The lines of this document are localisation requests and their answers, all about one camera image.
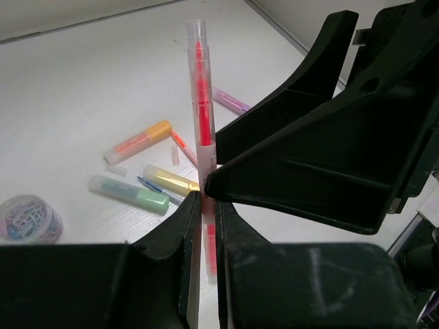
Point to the blue pen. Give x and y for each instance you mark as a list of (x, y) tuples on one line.
[(174, 198)]

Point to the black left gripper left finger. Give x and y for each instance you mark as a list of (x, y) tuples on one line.
[(167, 287)]

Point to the small clear pen cap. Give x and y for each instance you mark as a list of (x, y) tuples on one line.
[(117, 170)]

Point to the green highlighter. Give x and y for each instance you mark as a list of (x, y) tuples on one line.
[(129, 194)]

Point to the purple highlighter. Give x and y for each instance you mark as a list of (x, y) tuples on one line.
[(229, 101)]

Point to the clear pen cap by pens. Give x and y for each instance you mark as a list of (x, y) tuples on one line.
[(175, 155)]

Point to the red pen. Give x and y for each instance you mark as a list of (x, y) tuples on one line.
[(185, 148), (204, 126)]

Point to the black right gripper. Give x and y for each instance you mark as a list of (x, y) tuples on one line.
[(392, 124)]

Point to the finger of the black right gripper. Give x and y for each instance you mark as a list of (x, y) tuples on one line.
[(302, 170), (309, 86)]

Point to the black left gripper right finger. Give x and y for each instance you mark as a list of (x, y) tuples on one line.
[(229, 228)]

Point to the yellow highlighter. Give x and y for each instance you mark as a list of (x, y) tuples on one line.
[(169, 180)]

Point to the orange highlighter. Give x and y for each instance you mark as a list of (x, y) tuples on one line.
[(138, 143)]

